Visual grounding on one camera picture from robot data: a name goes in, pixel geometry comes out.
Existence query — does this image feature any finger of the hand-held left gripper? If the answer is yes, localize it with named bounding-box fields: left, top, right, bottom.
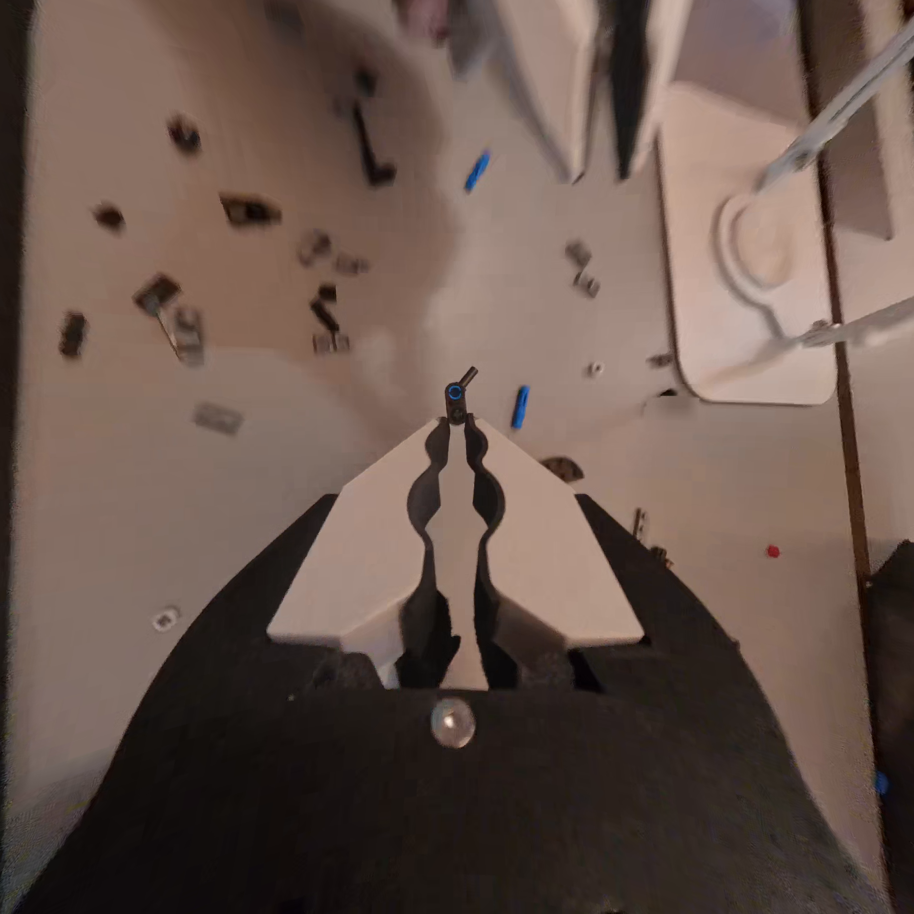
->
left=609, top=0, right=691, bottom=181
left=491, top=0, right=601, bottom=184

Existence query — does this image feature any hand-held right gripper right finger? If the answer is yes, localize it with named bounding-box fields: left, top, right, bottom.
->
left=464, top=414, right=645, bottom=690

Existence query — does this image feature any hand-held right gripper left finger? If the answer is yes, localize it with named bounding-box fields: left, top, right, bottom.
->
left=266, top=417, right=459, bottom=690

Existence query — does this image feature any small lego axle assembly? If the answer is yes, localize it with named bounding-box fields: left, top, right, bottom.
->
left=443, top=365, right=480, bottom=428

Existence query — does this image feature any small grey lego plate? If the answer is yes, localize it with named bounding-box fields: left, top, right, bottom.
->
left=192, top=403, right=246, bottom=436

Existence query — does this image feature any long black lego axle connector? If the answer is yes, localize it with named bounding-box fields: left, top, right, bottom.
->
left=351, top=99, right=398, bottom=189

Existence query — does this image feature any grey lego piece cluster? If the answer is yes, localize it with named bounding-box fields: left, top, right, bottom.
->
left=296, top=228, right=371, bottom=278

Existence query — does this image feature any dark lego tile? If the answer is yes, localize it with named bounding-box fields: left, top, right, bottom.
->
left=132, top=273, right=181, bottom=316

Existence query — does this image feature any black lego wedge piece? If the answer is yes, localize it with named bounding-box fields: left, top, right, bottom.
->
left=219, top=190, right=282, bottom=227

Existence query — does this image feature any white book stand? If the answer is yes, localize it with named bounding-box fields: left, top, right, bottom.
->
left=656, top=0, right=914, bottom=407

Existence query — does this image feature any grey lego bracket piece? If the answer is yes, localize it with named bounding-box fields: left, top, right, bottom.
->
left=158, top=303, right=209, bottom=367

